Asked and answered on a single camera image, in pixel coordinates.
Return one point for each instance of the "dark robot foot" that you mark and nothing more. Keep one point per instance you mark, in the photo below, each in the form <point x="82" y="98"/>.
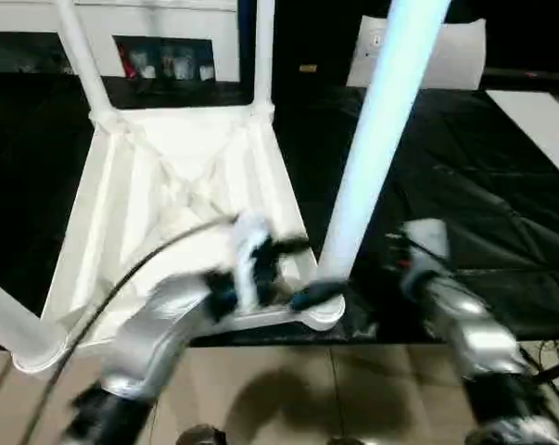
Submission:
<point x="202" y="436"/>
<point x="353" y="440"/>

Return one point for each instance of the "white flat board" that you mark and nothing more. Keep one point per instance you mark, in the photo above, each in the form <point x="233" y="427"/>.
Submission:
<point x="538" y="130"/>

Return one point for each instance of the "white plastic table top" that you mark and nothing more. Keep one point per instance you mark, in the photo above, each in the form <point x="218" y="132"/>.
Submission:
<point x="168" y="153"/>

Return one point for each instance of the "dark robot left foot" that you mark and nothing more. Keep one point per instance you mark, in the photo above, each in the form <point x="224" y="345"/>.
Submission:
<point x="202" y="436"/>

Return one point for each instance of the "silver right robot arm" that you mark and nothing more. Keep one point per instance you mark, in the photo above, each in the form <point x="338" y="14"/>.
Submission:
<point x="478" y="334"/>

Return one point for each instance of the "dark low table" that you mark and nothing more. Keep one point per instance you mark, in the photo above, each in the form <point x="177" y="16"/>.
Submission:
<point x="529" y="76"/>

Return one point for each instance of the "black box with gold label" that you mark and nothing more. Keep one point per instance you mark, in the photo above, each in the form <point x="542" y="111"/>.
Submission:
<point x="307" y="41"/>

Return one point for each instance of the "white plastic table leg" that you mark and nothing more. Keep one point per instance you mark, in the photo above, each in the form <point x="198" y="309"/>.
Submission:
<point x="376" y="139"/>
<point x="15" y="320"/>
<point x="264" y="55"/>
<point x="82" y="60"/>

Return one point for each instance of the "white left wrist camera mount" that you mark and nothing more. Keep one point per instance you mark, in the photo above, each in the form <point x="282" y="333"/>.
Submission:
<point x="249" y="245"/>

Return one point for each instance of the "dark robot right foot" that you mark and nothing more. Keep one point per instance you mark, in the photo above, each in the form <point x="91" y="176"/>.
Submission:
<point x="353" y="440"/>

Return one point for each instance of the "black work mat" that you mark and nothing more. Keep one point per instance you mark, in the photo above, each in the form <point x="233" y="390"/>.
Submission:
<point x="469" y="185"/>

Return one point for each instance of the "red bottle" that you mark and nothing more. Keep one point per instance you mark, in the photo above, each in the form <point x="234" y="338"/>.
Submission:
<point x="130" y="69"/>

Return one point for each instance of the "black stand leg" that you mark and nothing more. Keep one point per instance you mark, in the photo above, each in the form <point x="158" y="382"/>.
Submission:
<point x="555" y="368"/>

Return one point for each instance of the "white glass-door cabinet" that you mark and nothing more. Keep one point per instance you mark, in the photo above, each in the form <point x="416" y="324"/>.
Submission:
<point x="191" y="18"/>

